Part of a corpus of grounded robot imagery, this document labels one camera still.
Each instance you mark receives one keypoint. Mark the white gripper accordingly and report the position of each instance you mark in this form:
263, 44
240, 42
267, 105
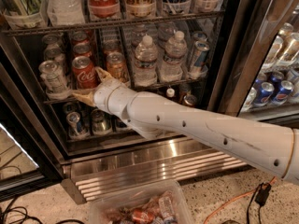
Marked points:
103, 96

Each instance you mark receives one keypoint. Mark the red coke can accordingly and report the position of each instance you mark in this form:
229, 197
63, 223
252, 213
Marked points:
84, 71
83, 50
79, 37

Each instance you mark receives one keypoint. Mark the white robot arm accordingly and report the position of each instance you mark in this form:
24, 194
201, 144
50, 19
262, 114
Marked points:
270, 148

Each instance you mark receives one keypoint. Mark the front orange soda can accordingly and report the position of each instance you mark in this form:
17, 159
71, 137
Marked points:
116, 66

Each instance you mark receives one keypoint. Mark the orange soda can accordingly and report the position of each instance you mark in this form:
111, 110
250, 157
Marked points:
116, 66
111, 46

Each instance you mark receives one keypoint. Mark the bottom green silver can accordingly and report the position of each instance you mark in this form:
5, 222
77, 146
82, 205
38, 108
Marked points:
100, 122

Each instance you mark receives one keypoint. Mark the rear orange soda can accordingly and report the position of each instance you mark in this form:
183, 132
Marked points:
111, 46

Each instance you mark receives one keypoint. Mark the front silver soda can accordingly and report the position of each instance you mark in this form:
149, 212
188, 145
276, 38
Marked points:
57, 85

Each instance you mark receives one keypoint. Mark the silver soda can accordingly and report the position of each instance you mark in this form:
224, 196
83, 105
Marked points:
57, 85
56, 55
52, 40

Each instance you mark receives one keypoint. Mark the bottom left blue can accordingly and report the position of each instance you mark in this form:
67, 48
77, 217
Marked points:
77, 128

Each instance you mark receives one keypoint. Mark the rear silver soda can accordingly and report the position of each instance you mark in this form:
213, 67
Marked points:
52, 40

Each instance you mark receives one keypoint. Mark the top shelf white bottle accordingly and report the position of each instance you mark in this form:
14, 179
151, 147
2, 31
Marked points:
65, 12

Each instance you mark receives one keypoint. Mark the top shelf coke bottle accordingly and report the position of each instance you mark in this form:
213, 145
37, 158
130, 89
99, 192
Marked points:
104, 8

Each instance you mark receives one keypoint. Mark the bottom brown can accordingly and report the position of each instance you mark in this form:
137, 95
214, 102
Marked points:
189, 100

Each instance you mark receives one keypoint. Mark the left glass fridge door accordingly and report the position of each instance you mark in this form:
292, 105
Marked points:
27, 164

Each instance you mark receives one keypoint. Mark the glass fridge door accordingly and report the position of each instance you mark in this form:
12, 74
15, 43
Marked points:
27, 164
255, 27

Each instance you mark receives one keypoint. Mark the front slim blue can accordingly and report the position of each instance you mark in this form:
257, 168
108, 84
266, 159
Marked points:
200, 50

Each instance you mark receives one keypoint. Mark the slim blue can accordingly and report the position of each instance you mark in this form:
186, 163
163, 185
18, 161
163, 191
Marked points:
200, 50
199, 36

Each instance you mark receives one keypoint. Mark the top shelf green cans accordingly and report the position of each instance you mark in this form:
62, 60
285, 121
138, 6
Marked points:
25, 14

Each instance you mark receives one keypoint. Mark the steel fridge base grille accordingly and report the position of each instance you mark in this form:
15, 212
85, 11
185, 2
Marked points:
92, 176

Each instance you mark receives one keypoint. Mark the rear slim blue can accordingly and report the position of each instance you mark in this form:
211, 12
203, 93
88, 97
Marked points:
199, 36

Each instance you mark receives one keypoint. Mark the red can in bin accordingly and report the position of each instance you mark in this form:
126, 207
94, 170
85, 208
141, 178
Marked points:
142, 217

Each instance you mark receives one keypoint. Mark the right glass fridge door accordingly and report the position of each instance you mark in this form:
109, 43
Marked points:
255, 27

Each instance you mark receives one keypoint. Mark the left blue pepsi can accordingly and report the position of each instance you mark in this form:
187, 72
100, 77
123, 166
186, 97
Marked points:
263, 94

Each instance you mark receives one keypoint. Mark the right blue pepsi can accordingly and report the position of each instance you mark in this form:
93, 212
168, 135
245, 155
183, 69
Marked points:
282, 92

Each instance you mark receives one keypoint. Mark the front left water bottle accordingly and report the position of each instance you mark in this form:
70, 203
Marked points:
146, 56

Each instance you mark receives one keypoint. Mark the water bottle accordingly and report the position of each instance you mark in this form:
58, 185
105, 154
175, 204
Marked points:
174, 53
137, 34
146, 56
165, 31

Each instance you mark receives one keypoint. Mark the rear left water bottle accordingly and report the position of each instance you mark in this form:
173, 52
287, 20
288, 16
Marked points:
137, 34

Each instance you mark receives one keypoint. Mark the bottom small bottle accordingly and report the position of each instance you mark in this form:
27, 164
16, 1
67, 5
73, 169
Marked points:
170, 94

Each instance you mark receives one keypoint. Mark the front right water bottle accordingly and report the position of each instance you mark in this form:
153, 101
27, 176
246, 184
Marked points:
174, 53

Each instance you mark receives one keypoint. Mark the rear right water bottle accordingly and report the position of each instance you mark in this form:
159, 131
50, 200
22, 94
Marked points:
165, 31

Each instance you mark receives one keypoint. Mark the clear plastic bin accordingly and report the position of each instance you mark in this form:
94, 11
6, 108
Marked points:
118, 207

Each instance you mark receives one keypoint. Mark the crushed bottle in bin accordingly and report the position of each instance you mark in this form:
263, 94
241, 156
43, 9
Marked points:
166, 209

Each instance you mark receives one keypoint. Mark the top wire shelf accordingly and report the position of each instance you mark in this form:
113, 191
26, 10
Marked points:
108, 24

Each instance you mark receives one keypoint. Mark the wire shelf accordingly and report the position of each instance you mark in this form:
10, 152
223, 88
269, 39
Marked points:
108, 24
195, 84

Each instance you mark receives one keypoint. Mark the middle wire shelf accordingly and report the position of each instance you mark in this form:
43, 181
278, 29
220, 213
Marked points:
195, 84

